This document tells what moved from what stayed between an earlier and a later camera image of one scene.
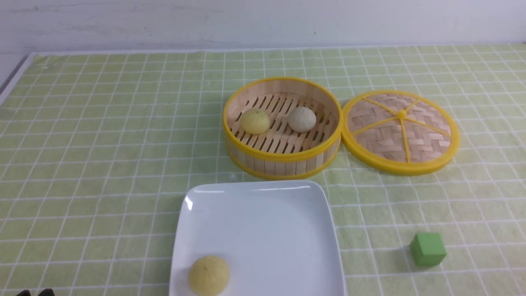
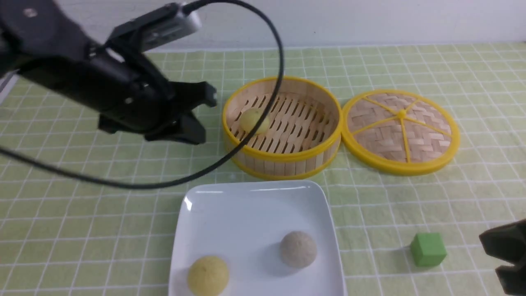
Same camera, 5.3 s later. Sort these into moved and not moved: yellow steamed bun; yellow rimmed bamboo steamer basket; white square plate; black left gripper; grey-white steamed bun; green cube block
Moved: grey-white steamed bun; black left gripper
Not moved: green cube block; white square plate; yellow rimmed bamboo steamer basket; yellow steamed bun
